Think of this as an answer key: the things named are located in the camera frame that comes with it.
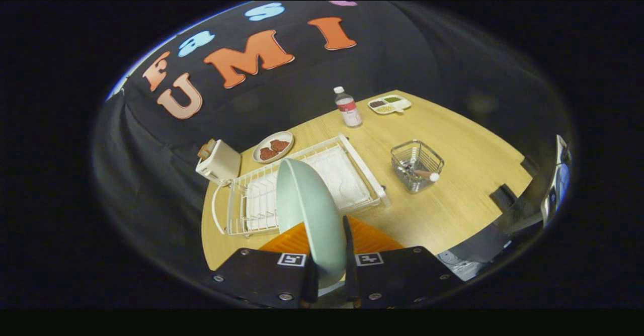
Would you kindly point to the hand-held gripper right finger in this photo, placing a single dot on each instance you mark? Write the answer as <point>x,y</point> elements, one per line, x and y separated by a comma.
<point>402,275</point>

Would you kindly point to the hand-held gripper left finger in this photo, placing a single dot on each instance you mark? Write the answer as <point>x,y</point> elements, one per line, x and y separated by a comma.
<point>261,278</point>

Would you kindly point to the mint green plate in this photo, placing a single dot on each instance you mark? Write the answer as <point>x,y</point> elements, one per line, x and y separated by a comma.
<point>307,210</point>

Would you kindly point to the white round food plate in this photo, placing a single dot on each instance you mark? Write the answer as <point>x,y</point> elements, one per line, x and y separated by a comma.
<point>264,144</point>

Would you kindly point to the white divided dish with beans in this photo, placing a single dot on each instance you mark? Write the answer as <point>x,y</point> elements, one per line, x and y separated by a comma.
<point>401,105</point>

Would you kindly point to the white toaster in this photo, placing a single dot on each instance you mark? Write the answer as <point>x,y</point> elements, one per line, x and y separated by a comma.
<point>221,162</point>

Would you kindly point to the brown meat patty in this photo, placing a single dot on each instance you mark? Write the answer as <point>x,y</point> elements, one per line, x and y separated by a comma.
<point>268,154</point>
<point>279,145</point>

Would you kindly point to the toasted bread slice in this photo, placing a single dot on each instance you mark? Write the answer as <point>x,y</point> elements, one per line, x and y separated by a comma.
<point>205,150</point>

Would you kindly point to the clear bottle with red label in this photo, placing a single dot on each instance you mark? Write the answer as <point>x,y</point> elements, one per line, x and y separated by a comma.
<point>348,109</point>

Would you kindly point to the white and blue device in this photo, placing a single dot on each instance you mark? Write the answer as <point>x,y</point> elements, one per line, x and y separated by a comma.
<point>558,185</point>

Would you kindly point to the black backdrop cloth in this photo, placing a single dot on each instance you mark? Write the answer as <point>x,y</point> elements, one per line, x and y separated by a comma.
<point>402,49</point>

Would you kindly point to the black bracket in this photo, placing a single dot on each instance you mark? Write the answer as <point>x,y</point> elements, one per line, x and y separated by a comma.
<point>504,197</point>

